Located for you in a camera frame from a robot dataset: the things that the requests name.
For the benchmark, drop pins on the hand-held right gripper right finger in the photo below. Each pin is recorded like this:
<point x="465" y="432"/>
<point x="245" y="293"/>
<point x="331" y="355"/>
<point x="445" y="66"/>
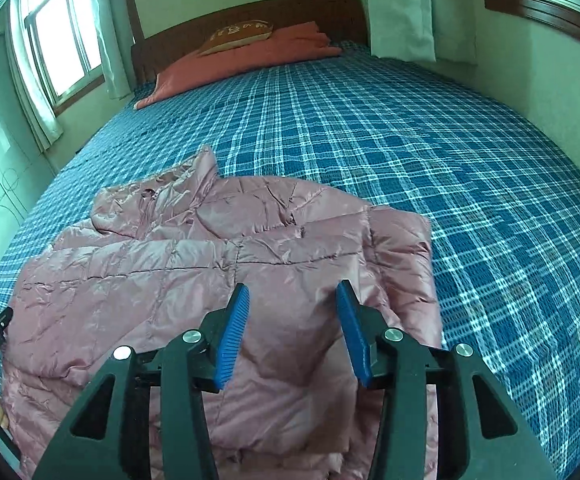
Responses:
<point x="352" y="335"/>

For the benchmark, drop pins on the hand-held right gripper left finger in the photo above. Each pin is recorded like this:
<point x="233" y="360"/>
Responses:
<point x="232" y="340"/>

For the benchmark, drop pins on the pink down jacket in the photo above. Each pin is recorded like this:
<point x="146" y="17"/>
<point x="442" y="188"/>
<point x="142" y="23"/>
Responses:
<point x="170" y="270"/>

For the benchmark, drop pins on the blue plaid bed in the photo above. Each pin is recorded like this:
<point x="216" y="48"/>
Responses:
<point x="369" y="135"/>

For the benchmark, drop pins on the pale green curtain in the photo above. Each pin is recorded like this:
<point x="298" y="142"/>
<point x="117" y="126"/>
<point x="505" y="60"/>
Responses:
<point x="112" y="35"/>
<point x="30" y="100"/>

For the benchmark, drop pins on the white-framed window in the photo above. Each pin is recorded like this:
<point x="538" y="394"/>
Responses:
<point x="62" y="35"/>

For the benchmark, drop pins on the brown pillow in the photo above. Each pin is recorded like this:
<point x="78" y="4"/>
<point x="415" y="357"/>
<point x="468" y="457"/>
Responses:
<point x="235" y="35"/>

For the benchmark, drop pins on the wooden headboard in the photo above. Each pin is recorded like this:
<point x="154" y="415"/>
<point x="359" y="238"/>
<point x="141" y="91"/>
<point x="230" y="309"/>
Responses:
<point x="250" y="15"/>

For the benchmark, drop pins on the white curtain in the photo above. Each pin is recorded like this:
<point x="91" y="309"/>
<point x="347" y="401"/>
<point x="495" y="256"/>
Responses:
<point x="399" y="10"/>

